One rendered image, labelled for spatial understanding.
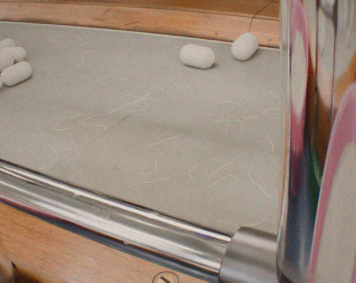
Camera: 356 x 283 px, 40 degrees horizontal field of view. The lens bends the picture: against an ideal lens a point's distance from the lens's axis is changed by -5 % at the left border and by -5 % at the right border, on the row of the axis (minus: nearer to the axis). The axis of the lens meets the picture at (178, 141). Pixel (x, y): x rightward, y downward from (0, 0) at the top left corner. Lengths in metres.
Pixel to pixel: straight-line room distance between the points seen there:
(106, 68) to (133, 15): 0.12
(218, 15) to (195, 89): 0.14
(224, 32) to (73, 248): 0.35
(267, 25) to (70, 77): 0.21
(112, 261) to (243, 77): 0.26
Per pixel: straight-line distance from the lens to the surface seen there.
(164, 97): 0.44
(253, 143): 0.37
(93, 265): 0.25
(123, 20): 0.62
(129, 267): 0.24
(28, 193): 0.16
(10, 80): 0.51
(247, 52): 0.49
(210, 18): 0.57
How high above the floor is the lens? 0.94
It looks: 32 degrees down
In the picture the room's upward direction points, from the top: 6 degrees counter-clockwise
